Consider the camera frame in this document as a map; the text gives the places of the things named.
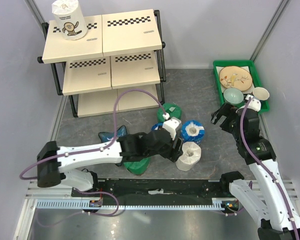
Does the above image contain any plain white roll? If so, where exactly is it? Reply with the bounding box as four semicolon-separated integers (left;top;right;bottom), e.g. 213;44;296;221
175;141;202;172

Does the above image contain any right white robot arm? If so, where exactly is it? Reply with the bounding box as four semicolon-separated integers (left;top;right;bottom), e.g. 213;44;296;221
211;103;300;240

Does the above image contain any blue star-shaped dish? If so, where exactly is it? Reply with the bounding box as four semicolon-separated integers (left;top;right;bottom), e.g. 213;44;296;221
98;125;128;143

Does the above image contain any dark green white-lined cup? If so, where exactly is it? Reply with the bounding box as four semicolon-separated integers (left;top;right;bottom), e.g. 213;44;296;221
252;87;270;101

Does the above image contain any blue roll left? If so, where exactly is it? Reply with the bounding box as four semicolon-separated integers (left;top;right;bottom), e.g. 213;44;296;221
151;122;163;131

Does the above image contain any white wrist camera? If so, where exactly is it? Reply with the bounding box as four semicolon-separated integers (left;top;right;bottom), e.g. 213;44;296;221
245;94;262;113
162;117;182;140

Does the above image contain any beige three-tier shelf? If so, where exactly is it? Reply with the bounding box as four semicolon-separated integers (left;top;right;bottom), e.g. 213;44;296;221
37;9;166;118

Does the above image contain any white cartoon-print roll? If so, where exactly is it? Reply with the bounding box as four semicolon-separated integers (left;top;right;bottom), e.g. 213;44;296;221
51;0;88;41

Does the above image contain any green roll front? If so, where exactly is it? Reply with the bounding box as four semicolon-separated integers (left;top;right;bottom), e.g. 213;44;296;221
123;158;150;175

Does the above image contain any slotted cable duct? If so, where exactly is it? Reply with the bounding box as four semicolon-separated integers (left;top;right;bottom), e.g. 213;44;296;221
36;195;231;211

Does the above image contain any green plastic tray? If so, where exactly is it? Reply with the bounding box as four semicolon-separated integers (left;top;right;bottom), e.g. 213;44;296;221
213;60;263;106

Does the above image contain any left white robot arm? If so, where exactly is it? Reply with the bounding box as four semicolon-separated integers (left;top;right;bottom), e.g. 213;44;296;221
37;128;183;197

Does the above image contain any blue roll right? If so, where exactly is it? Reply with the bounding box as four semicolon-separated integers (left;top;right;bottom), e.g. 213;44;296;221
180;120;205;145

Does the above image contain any blue roll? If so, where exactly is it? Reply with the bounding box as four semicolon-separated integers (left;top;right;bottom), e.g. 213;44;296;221
151;122;163;131
180;120;205;145

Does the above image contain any celadon ceramic bowl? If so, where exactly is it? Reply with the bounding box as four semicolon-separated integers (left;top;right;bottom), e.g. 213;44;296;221
223;88;244;105

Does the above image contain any green roll near shelf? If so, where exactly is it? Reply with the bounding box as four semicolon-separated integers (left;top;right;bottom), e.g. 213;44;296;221
157;103;182;123

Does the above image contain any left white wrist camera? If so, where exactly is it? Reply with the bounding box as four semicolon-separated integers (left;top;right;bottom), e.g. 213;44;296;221
162;117;182;140

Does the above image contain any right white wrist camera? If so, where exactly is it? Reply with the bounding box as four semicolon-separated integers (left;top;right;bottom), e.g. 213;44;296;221
245;94;262;113

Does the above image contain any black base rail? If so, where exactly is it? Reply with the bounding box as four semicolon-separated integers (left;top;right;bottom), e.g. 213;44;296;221
71;177;241;208

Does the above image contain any bird-painted ceramic plate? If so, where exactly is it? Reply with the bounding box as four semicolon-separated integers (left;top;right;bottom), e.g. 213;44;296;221
219;66;253;92

